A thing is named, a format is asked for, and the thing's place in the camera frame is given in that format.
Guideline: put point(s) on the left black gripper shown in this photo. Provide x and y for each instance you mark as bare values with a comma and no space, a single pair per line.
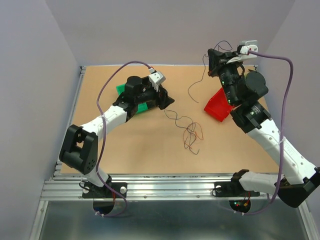
165,101

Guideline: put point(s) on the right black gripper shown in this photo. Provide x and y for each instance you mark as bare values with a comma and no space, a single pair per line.
216,57

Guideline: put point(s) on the red plastic bin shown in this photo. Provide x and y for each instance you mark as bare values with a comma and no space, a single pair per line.
218,106

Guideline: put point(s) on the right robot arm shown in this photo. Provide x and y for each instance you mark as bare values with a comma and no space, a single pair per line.
297,177

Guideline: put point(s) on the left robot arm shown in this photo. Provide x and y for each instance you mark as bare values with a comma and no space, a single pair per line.
80,145

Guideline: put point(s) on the green plastic bin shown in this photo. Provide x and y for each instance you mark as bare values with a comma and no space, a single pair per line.
141,107

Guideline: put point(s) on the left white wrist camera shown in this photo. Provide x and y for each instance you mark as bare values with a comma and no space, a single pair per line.
156,78

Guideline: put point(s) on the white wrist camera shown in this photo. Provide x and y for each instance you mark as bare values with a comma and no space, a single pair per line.
244,50
156,78

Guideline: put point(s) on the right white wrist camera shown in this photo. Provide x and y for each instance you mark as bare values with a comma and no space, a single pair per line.
244,50

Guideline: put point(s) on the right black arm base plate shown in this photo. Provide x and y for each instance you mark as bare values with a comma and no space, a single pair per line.
224,189

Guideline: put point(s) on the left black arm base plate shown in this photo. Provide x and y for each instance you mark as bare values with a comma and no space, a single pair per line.
90,191

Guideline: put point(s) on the aluminium rail frame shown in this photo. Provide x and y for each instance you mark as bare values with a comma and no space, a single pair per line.
170,162

